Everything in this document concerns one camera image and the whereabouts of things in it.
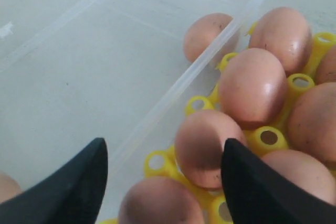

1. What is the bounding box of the brown egg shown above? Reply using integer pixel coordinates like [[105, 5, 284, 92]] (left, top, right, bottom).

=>
[[287, 82, 335, 169], [248, 7, 313, 76], [183, 13, 240, 64], [218, 48, 288, 130], [261, 149, 335, 205], [174, 110, 248, 190], [118, 176, 205, 223], [314, 52, 336, 84], [0, 173, 22, 203]]

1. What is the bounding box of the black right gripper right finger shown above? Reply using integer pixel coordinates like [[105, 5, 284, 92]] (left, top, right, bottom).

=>
[[221, 138, 335, 223]]

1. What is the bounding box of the yellow plastic egg tray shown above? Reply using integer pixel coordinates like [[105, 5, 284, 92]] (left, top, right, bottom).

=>
[[98, 20, 336, 224]]

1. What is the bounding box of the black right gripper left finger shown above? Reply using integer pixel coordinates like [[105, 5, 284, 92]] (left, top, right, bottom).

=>
[[1, 138, 108, 224]]

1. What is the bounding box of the clear plastic storage box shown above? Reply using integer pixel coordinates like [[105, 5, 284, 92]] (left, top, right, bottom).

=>
[[0, 0, 270, 219]]

